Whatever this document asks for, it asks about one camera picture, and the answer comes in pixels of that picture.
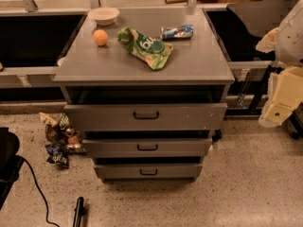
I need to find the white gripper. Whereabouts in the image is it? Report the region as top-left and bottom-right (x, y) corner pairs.
(256, 27), (303, 128)

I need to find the grey top drawer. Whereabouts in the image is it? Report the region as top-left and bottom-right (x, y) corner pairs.
(64, 93), (227, 131)

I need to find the grey drawer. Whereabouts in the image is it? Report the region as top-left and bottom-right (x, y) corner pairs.
(83, 131), (212, 158)
(64, 93), (227, 131)
(94, 157), (203, 182)

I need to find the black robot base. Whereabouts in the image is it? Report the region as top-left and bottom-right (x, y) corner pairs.
(0, 127), (23, 210)

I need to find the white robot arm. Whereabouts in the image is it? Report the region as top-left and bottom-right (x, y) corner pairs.
(256, 0), (303, 128)

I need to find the grey middle drawer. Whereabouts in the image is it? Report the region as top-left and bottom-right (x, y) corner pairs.
(83, 131), (212, 158)

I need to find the grey drawer cabinet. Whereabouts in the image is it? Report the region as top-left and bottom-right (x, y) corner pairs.
(52, 7), (236, 183)

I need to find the grey bottom drawer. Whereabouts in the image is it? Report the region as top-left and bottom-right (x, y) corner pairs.
(94, 157), (203, 182)

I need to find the black tray table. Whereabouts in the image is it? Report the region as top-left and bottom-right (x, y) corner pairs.
(226, 0), (297, 37)

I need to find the blue soda can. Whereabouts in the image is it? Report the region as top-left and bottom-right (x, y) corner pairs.
(160, 25), (193, 40)

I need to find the wooden stick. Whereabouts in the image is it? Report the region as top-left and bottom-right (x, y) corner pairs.
(165, 0), (187, 4)

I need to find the green chip bag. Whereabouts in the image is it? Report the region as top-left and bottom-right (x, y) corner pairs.
(117, 27), (173, 71)

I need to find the white bowl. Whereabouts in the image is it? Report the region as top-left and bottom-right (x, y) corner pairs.
(88, 8), (119, 26)

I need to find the orange fruit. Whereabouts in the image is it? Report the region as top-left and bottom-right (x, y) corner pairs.
(93, 29), (108, 46)

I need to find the green snack bag on floor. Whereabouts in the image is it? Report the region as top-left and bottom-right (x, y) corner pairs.
(59, 113), (70, 130)

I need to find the brown snack bag on floor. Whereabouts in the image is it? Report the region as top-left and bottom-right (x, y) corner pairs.
(45, 125), (85, 153)

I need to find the yellow snack bag on floor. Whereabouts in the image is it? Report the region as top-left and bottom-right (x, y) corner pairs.
(39, 113), (59, 128)

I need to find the blue snack bag on floor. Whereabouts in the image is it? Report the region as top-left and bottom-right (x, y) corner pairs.
(45, 143), (69, 167)

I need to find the black bar on floor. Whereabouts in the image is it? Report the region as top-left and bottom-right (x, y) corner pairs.
(73, 197), (84, 227)

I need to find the black cable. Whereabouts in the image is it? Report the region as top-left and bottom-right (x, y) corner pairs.
(15, 154), (61, 227)

